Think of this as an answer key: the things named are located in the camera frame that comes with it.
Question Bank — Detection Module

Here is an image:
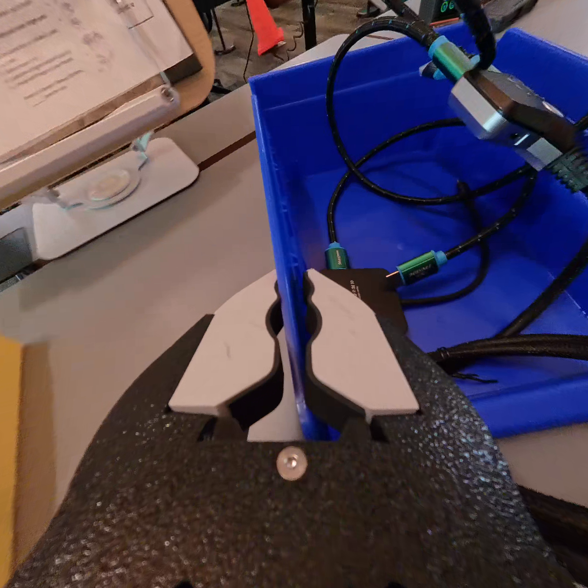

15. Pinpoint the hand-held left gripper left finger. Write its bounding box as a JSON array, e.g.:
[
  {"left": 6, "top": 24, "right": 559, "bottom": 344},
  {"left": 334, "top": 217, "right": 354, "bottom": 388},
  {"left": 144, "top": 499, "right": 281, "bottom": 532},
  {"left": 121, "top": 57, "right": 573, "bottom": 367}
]
[{"left": 168, "top": 269, "right": 285, "bottom": 430}]

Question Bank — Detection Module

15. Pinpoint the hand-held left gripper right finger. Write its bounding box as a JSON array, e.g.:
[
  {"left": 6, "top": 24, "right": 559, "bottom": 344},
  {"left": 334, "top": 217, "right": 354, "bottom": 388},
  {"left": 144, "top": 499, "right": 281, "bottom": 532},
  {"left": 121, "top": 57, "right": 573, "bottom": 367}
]
[{"left": 304, "top": 268, "right": 420, "bottom": 438}]

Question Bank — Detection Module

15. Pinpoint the blue plastic bin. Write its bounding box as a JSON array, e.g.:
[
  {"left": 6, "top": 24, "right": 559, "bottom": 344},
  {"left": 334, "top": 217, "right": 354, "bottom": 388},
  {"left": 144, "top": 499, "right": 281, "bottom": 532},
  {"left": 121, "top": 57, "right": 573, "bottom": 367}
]
[{"left": 247, "top": 21, "right": 588, "bottom": 443}]

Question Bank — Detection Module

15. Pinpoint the thick black braided cable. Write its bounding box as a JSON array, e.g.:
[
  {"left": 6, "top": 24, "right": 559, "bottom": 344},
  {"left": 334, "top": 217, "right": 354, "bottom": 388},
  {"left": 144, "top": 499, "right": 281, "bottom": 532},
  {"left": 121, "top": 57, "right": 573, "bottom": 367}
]
[{"left": 434, "top": 246, "right": 588, "bottom": 384}]

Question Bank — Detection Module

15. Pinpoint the black HDMI switch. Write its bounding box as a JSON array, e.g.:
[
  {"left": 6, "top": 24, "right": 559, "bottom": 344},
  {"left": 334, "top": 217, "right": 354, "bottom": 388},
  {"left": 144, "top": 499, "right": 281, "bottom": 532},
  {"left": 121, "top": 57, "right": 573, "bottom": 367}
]
[{"left": 448, "top": 64, "right": 588, "bottom": 194}]

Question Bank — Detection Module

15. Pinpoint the black flat adapter box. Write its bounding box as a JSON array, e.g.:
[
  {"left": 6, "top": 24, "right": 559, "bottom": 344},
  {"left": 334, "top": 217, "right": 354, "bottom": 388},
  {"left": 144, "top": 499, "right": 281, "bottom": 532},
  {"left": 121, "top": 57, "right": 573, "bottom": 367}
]
[{"left": 317, "top": 268, "right": 409, "bottom": 331}]

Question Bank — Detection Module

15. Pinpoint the laminated instruction sheet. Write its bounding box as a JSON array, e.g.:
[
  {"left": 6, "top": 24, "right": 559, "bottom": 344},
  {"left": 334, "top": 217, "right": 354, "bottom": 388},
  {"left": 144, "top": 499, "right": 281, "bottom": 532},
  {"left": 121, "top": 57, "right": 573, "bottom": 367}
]
[{"left": 0, "top": 0, "right": 194, "bottom": 161}]

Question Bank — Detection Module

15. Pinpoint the orange traffic cone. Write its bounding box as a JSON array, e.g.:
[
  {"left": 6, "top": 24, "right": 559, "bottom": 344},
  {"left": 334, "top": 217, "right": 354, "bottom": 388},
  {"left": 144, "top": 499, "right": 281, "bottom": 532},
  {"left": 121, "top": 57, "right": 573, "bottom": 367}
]
[{"left": 246, "top": 0, "right": 286, "bottom": 57}]

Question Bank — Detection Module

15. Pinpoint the plain black cable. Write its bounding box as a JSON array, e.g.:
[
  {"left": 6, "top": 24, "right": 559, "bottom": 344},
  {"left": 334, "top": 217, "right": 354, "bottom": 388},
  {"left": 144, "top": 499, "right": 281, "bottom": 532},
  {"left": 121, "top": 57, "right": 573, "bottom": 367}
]
[{"left": 400, "top": 180, "right": 490, "bottom": 307}]

